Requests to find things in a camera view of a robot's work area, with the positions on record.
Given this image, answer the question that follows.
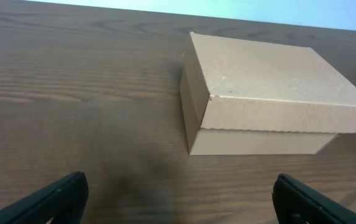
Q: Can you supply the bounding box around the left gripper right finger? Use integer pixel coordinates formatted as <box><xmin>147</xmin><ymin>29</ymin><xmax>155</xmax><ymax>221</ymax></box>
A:
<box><xmin>272</xmin><ymin>174</ymin><xmax>356</xmax><ymax>224</ymax></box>

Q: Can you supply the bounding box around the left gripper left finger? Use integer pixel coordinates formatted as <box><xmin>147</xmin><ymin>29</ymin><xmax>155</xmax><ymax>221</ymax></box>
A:
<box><xmin>0</xmin><ymin>172</ymin><xmax>89</xmax><ymax>224</ymax></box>

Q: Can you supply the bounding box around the brown cardboard box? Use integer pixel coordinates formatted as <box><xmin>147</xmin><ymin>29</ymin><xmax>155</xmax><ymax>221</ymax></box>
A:
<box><xmin>180</xmin><ymin>33</ymin><xmax>356</xmax><ymax>156</ymax></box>

